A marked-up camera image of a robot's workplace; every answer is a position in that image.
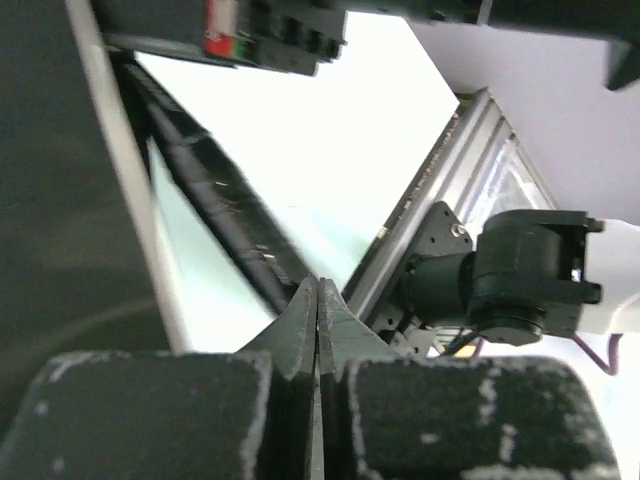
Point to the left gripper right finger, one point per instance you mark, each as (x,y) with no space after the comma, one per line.
(344,345)

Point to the black racket cover front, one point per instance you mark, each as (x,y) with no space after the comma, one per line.
(80,269)

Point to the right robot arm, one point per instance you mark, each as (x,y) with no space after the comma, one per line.
(520,279)

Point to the light green table mat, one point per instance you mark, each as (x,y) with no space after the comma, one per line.
(330,155)

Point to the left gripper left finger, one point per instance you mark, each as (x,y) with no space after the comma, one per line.
(290,341)

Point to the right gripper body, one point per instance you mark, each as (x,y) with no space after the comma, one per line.
(297,36)

